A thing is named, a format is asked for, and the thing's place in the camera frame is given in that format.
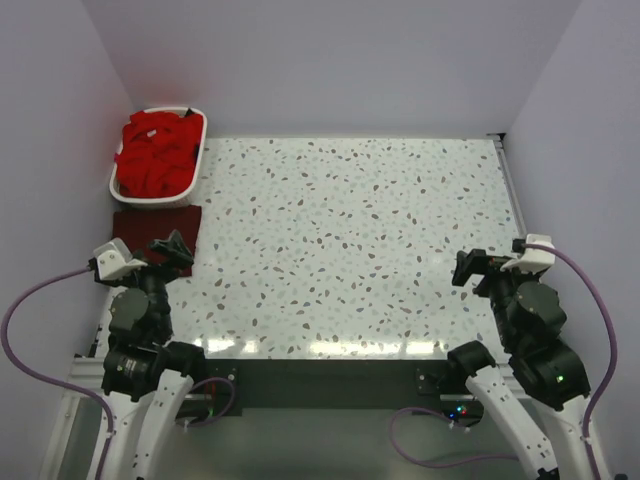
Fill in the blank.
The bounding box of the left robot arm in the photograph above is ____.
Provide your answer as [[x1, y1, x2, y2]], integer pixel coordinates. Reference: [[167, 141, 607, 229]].
[[88, 230, 204, 479]]

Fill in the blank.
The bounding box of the bright red t-shirt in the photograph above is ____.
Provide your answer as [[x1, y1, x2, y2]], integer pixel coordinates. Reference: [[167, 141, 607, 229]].
[[115, 111, 204, 199]]

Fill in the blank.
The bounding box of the folded dark maroon t-shirt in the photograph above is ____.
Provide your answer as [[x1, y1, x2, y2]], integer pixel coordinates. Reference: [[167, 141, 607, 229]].
[[112, 205, 202, 264]]

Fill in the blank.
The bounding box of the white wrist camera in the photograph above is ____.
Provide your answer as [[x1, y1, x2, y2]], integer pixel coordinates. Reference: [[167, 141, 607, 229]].
[[89, 238, 147, 283], [500, 234, 555, 274]]

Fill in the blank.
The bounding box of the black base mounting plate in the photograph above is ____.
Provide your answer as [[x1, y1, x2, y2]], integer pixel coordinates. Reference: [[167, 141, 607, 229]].
[[169, 357, 486, 426]]

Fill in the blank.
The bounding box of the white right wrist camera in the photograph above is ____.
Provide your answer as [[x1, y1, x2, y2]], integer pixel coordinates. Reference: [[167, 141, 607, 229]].
[[500, 234, 555, 274]]

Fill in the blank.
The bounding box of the white perforated laundry basket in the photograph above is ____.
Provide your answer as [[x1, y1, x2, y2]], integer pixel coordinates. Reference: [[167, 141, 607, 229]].
[[109, 106, 207, 209]]

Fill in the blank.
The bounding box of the aluminium frame rail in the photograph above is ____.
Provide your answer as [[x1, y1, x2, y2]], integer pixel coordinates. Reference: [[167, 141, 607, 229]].
[[38, 319, 121, 480]]

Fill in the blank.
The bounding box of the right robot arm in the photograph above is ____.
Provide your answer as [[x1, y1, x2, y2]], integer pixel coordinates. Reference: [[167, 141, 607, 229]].
[[440, 235, 615, 479]]

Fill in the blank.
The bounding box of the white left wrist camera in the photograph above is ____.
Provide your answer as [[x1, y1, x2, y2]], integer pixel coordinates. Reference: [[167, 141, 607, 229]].
[[89, 238, 147, 283]]

